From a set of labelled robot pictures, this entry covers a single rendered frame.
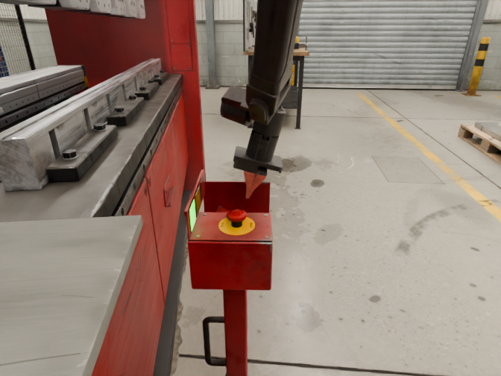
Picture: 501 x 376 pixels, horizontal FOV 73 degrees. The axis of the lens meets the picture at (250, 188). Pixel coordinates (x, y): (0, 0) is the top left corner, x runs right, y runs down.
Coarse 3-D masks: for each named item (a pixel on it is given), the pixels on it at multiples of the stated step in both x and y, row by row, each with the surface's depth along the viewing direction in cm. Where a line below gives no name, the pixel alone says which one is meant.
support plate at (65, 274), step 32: (0, 224) 25; (32, 224) 25; (64, 224) 25; (96, 224) 25; (128, 224) 25; (0, 256) 22; (32, 256) 22; (64, 256) 22; (96, 256) 22; (128, 256) 22; (0, 288) 19; (32, 288) 19; (64, 288) 19; (96, 288) 19; (0, 320) 17; (32, 320) 17; (64, 320) 17; (96, 320) 17; (0, 352) 15; (32, 352) 15; (64, 352) 15; (96, 352) 16
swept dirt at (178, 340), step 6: (186, 234) 205; (186, 240) 199; (186, 246) 194; (186, 252) 189; (180, 288) 163; (180, 306) 152; (180, 312) 149; (180, 330) 140; (174, 336) 137; (180, 336) 137; (174, 342) 134; (180, 342) 134; (174, 348) 131; (174, 354) 129; (174, 360) 127; (174, 366) 125
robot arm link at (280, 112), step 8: (248, 112) 67; (280, 112) 65; (248, 120) 68; (272, 120) 64; (280, 120) 65; (256, 128) 66; (264, 128) 65; (272, 128) 65; (280, 128) 67; (264, 136) 67; (272, 136) 66
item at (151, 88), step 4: (148, 84) 152; (152, 84) 152; (156, 84) 154; (148, 88) 143; (152, 88) 144; (156, 88) 153; (136, 92) 134; (140, 92) 134; (144, 92) 134; (148, 92) 135; (152, 92) 143; (136, 96) 134; (140, 96) 134; (144, 96) 134; (148, 96) 134
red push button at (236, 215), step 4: (228, 212) 66; (232, 212) 66; (236, 212) 65; (240, 212) 66; (244, 212) 66; (228, 216) 65; (232, 216) 64; (236, 216) 64; (240, 216) 64; (244, 216) 65; (232, 220) 64; (236, 220) 64; (240, 220) 64; (232, 224) 66; (236, 224) 65; (240, 224) 66
